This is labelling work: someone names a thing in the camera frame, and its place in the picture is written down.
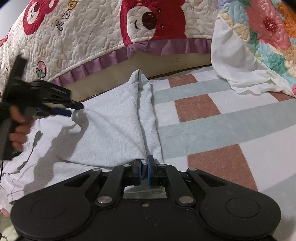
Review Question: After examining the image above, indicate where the white cloth pile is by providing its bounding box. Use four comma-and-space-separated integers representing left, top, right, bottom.
211, 15, 295, 97

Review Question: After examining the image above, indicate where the floral patchwork quilt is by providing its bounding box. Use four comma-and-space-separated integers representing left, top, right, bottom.
218, 1, 295, 94

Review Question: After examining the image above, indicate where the person's left hand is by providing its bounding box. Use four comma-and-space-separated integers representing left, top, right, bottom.
9, 105, 34, 152

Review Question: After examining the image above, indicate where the light grey abc t-shirt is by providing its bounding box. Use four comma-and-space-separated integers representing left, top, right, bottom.
1, 70, 163, 210

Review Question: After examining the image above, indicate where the white quilted bear bedspread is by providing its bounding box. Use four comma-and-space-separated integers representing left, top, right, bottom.
1, 1, 218, 89

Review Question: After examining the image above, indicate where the checkered cartoon floor rug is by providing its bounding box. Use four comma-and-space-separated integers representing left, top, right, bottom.
151, 67, 295, 240

